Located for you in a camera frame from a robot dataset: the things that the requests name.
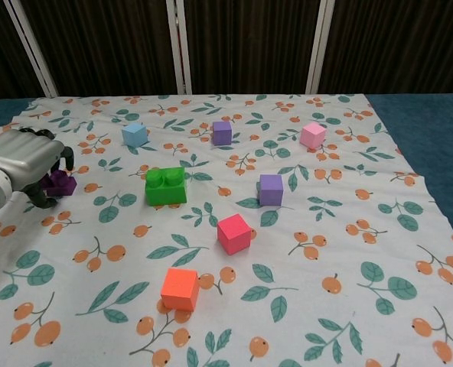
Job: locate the white partition frame post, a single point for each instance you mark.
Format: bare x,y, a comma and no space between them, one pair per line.
320,46
31,46
180,46

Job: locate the red foam cube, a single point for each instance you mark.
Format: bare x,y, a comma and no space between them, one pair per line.
233,235

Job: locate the light blue foam cube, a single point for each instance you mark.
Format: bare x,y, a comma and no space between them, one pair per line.
134,135

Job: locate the green two-stud building brick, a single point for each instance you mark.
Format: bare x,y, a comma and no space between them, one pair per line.
167,191

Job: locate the purple foam cube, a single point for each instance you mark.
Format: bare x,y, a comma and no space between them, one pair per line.
271,191
222,134

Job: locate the orange foam cube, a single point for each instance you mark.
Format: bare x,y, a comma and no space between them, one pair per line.
178,288

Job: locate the pink foam cube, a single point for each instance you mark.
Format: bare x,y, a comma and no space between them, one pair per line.
312,135

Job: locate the purple two-stud building brick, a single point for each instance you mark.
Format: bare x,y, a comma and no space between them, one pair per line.
64,185

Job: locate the floral white tablecloth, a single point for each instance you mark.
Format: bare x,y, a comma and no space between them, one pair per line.
326,229

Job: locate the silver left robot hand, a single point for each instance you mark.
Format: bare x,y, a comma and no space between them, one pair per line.
20,156

